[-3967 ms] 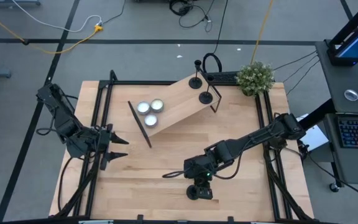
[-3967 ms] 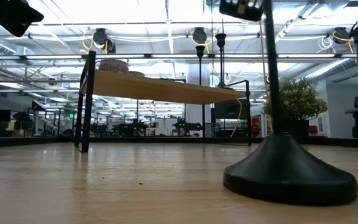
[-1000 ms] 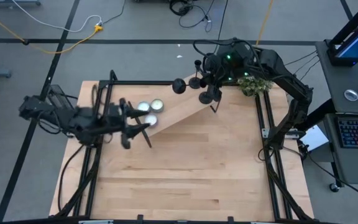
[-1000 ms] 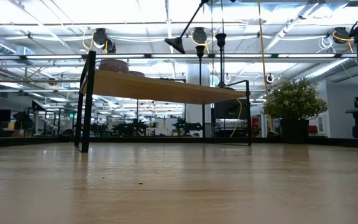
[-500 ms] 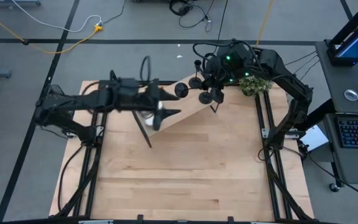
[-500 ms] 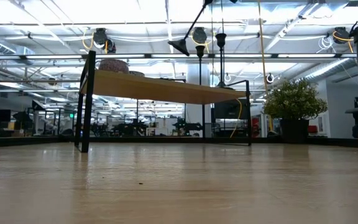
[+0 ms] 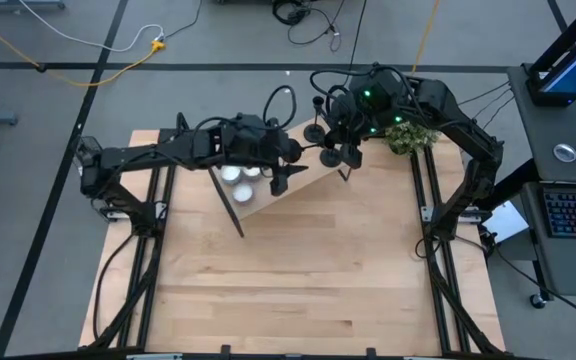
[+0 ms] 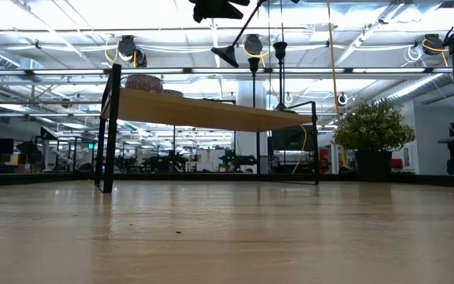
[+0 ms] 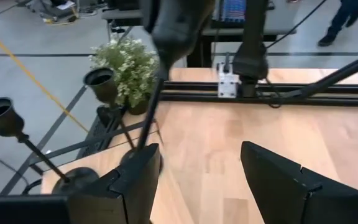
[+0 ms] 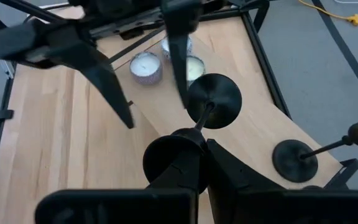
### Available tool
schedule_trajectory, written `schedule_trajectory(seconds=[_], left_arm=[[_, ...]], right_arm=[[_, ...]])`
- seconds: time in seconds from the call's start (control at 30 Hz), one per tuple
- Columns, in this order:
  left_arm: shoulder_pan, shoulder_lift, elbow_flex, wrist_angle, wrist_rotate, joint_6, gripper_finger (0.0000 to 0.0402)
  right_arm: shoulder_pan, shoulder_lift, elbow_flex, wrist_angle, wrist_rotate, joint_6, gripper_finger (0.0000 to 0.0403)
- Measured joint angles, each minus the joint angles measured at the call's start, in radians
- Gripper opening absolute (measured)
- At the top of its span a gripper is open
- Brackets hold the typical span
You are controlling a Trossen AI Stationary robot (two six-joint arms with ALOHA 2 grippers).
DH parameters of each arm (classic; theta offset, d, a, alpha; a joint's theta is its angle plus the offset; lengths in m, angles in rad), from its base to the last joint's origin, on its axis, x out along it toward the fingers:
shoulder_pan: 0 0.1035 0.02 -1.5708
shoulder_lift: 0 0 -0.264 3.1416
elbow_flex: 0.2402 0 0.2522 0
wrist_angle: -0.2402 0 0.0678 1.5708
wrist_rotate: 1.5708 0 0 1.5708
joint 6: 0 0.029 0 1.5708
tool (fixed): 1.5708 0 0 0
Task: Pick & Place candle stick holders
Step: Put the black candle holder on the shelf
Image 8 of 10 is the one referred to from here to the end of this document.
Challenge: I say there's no wooden shelf with black legs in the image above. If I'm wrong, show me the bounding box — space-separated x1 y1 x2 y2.
94 62 321 195

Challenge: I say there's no potted green plant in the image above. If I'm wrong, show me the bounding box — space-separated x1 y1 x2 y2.
332 99 417 182

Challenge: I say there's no short yellow cable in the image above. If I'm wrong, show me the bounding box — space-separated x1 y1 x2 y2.
292 125 309 175

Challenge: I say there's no black metal table frame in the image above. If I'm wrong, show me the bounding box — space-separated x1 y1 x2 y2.
0 172 454 189

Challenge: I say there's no black background robot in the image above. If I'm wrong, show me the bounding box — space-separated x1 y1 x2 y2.
218 149 258 174
140 151 188 174

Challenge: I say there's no black background screen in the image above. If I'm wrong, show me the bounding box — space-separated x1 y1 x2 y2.
270 125 315 153

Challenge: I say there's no black ceiling cable reel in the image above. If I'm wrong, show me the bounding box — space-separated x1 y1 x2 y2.
244 33 264 57
421 33 450 57
117 35 148 68

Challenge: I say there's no long yellow cable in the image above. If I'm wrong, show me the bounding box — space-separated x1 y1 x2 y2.
326 0 348 169

